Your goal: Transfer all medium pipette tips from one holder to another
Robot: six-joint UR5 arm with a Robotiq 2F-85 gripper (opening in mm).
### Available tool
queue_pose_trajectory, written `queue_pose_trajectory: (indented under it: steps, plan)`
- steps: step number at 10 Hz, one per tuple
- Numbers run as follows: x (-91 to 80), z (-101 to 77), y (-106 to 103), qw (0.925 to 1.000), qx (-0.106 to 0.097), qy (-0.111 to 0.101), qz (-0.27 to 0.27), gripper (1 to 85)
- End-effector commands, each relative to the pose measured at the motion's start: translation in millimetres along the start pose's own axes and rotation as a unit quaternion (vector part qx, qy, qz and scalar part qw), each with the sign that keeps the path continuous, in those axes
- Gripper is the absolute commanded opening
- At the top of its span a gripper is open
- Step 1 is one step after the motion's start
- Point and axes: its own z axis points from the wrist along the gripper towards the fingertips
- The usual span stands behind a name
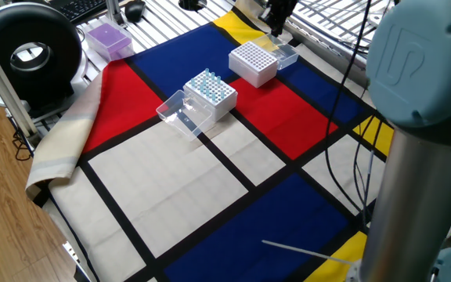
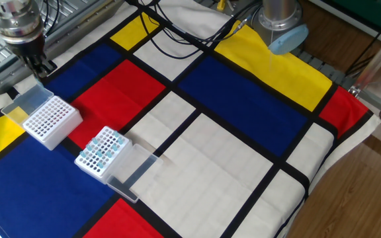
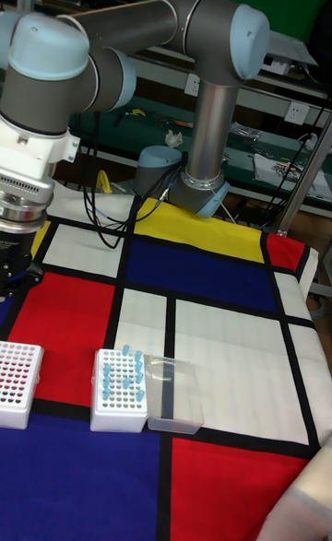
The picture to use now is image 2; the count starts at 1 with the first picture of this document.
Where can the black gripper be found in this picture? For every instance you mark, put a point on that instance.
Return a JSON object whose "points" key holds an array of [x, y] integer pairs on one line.
{"points": [[28, 51]]}

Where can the white pipette tip box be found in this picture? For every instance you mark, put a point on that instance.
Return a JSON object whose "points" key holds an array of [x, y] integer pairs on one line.
{"points": [[88, 165], [50, 122]]}

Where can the colour block tablecloth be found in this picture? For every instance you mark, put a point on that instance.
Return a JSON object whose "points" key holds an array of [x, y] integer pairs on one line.
{"points": [[227, 105]]}

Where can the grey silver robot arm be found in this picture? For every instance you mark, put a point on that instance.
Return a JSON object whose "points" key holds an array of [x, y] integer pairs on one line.
{"points": [[12, 16]]}

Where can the yellow plastic clamp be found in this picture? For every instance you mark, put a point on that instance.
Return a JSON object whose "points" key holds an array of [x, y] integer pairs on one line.
{"points": [[221, 4]]}

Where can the aluminium profile frame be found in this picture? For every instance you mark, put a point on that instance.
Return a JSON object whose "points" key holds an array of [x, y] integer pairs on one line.
{"points": [[379, 57]]}

